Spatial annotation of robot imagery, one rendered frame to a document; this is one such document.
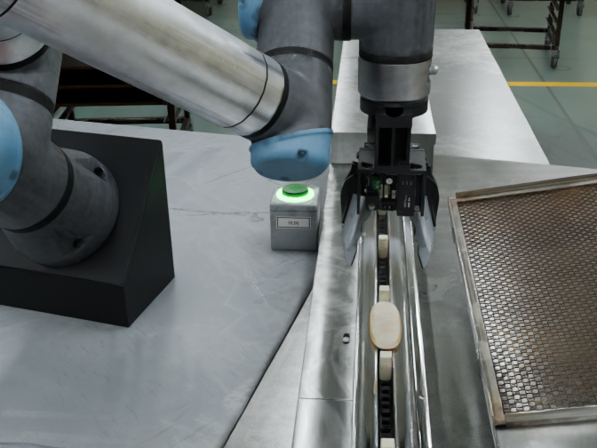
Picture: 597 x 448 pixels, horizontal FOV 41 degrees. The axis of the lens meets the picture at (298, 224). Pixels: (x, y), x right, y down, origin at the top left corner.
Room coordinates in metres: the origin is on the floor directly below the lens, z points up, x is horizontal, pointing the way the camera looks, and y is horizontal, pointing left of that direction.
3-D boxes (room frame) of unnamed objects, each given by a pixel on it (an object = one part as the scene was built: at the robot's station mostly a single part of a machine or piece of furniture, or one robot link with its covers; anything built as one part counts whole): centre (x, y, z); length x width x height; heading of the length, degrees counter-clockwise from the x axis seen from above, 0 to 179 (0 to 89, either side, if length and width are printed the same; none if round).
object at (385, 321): (0.80, -0.10, 0.86); 0.10 x 0.04 x 0.01; 176
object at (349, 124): (1.91, -0.20, 0.89); 1.25 x 0.18 x 0.09; 175
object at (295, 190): (1.09, 0.00, 0.90); 0.04 x 0.04 x 0.02
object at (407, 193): (0.80, -0.10, 1.07); 0.09 x 0.08 x 0.12; 174
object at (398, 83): (0.81, -0.10, 1.15); 0.08 x 0.08 x 0.05
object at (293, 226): (1.09, 0.00, 0.84); 0.08 x 0.08 x 0.11; 85
